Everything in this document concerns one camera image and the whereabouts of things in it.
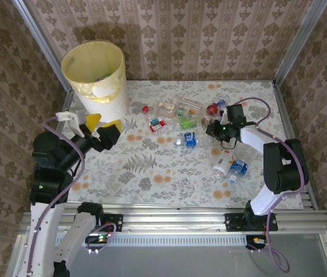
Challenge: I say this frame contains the bottle with round red label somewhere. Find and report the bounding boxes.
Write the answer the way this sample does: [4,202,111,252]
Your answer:
[205,103,221,116]

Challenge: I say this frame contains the large blue label bottle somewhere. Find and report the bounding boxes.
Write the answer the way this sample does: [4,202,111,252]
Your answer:
[174,132,201,149]

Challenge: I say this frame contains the clear bottle green label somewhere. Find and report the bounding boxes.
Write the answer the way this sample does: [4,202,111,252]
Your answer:
[179,114,200,130]

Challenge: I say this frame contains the white orange label bottle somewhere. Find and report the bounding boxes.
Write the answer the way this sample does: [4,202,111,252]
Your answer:
[211,149,235,177]

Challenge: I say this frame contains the small Pocari Sweat bottle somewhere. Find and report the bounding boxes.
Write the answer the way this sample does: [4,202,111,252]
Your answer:
[228,159,250,185]

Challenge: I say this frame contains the white ribbed waste bin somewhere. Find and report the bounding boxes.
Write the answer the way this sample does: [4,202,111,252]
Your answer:
[61,41,131,123]

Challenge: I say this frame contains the yellow bin liner bag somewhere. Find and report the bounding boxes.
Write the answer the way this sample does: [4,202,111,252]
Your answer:
[61,41,127,104]

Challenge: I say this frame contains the clear bottle red label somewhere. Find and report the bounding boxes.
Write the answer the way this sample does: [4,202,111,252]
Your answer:
[148,115,168,134]

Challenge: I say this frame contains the beige crumpled wrapper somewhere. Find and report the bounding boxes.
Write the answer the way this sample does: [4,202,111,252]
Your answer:
[155,100,178,117]

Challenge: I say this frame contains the floral tablecloth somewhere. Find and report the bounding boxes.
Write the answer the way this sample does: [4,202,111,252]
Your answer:
[49,80,305,210]

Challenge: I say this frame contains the thin black cable loop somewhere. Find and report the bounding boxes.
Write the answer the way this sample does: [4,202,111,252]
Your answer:
[220,138,238,151]

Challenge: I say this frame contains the aluminium right side rail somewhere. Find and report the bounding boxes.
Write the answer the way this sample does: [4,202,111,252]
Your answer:
[272,81,327,216]

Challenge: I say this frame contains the aluminium left frame post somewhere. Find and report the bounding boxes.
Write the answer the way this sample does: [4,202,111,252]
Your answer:
[12,0,75,95]

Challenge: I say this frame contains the aluminium frame post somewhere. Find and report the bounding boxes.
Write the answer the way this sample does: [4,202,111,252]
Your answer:
[12,0,75,95]
[272,0,327,87]

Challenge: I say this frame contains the aluminium right frame post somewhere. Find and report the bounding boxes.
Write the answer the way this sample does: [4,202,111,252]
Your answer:
[272,0,327,87]

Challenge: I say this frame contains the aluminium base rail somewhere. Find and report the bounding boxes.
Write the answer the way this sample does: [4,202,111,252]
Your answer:
[18,203,327,235]

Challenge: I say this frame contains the grey slotted cable duct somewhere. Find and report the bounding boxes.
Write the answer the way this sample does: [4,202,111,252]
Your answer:
[29,234,247,246]

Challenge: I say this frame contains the grey metal base plate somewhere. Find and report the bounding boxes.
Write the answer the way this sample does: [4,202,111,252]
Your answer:
[6,233,327,277]

